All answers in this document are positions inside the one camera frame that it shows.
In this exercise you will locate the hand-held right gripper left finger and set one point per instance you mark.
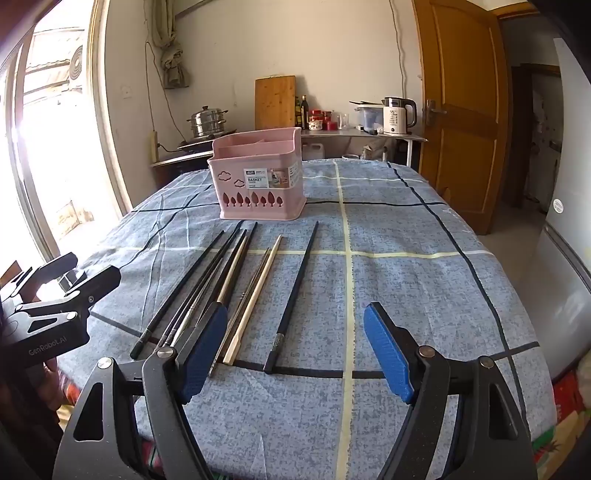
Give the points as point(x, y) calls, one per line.
point(205, 350)

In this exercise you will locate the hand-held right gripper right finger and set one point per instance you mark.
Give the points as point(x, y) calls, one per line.
point(388, 350)

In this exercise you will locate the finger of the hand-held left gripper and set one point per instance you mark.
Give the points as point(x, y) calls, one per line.
point(99, 286)
point(51, 270)

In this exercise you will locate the light wooden chopstick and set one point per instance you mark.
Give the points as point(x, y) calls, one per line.
point(255, 300)
point(233, 267)

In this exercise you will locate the pink plastic utensil basket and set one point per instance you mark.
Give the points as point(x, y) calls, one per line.
point(258, 203)

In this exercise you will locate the blue plaid blanket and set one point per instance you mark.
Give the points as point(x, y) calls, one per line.
point(392, 240)

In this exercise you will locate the glass balcony door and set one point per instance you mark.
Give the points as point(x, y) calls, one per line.
point(51, 138)

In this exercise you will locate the beige power strip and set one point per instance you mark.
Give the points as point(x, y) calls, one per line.
point(154, 146)

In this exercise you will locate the black induction cooker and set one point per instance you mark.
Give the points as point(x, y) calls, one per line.
point(194, 144)

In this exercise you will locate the red floral sheet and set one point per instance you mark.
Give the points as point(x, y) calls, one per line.
point(568, 415)

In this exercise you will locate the steel steamer pot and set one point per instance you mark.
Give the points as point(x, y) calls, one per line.
point(207, 122)

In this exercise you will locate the grey refrigerator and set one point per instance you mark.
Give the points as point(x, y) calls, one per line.
point(568, 258)

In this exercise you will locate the white plastic jug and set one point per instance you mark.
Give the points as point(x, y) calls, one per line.
point(313, 151)

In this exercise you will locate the metal top side table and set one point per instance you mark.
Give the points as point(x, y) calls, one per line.
point(351, 134)

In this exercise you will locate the clear glass mug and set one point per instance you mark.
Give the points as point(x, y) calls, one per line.
point(345, 122)

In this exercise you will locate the white electric kettle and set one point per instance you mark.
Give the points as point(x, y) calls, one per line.
point(397, 117)

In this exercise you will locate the clear plastic storage container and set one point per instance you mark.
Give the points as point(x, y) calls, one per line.
point(368, 117)

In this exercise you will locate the hanging beige cloth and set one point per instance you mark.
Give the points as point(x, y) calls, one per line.
point(174, 64)

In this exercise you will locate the small red canister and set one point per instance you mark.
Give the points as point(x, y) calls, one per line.
point(330, 123)

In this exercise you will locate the red lid jar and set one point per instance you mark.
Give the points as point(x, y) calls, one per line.
point(316, 121)

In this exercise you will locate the dark glass bottle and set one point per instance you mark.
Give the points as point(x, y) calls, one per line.
point(304, 113)
point(298, 115)

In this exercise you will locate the bamboo cutting board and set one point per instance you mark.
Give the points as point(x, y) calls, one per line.
point(274, 104)

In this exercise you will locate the wooden door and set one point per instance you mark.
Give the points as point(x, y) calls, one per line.
point(461, 92)

